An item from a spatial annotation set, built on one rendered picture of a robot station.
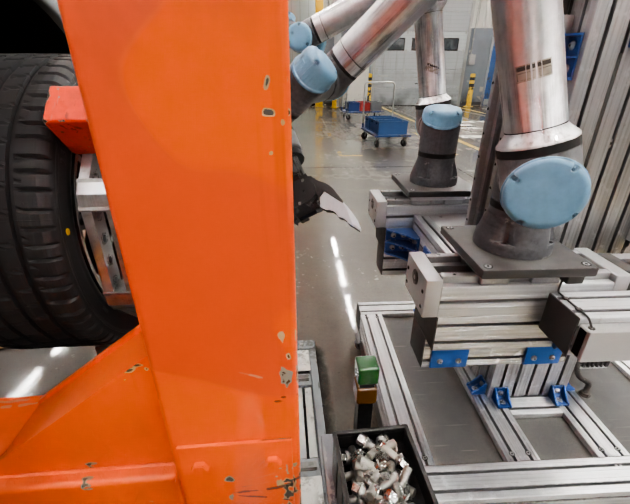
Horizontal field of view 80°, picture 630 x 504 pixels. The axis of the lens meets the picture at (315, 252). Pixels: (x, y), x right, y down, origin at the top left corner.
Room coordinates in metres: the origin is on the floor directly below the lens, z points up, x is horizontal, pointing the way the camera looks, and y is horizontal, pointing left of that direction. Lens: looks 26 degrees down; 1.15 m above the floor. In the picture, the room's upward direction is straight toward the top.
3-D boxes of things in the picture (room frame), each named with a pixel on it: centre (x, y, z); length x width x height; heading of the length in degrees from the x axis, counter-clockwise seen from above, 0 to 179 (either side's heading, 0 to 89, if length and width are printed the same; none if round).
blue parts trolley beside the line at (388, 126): (6.71, -1.20, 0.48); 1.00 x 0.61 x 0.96; 7
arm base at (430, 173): (1.21, -0.39, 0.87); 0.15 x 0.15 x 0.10
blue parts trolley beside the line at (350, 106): (10.32, -1.22, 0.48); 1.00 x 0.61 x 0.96; 98
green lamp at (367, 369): (0.54, -0.10, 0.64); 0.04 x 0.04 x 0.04; 5
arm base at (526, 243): (0.72, -0.42, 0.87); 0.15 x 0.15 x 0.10
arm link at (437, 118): (1.22, -0.39, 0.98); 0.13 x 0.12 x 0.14; 171
